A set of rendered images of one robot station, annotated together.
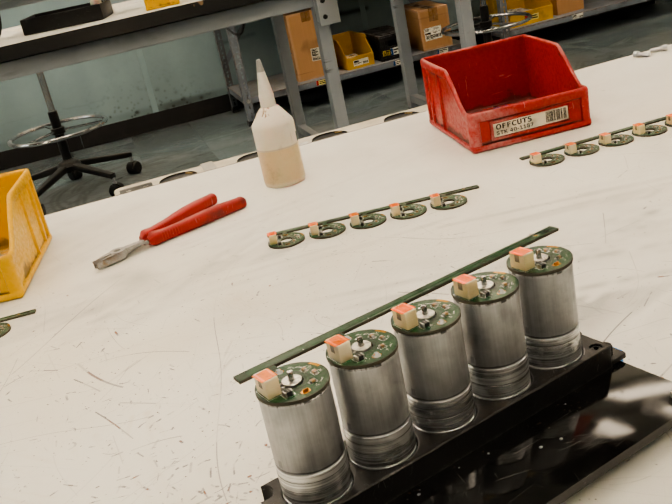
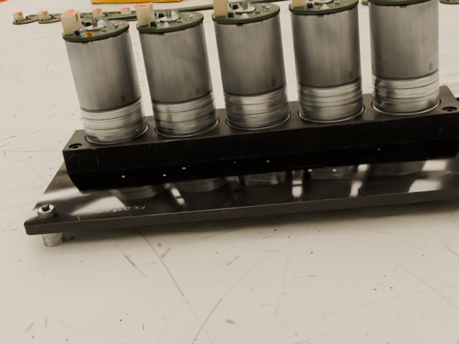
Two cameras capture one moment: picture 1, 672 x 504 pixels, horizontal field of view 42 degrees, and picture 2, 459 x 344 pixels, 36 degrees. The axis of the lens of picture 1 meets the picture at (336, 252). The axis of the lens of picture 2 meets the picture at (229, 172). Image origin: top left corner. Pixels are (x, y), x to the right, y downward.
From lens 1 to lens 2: 20 cm
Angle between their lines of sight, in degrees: 33
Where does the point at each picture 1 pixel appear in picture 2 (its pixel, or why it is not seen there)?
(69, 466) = (67, 95)
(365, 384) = (150, 49)
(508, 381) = (320, 104)
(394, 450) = (175, 122)
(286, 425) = (72, 60)
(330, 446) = (106, 92)
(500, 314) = (315, 29)
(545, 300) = (385, 34)
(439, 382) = (234, 76)
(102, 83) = not seen: outside the picture
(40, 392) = not seen: hidden behind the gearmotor
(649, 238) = not seen: outside the picture
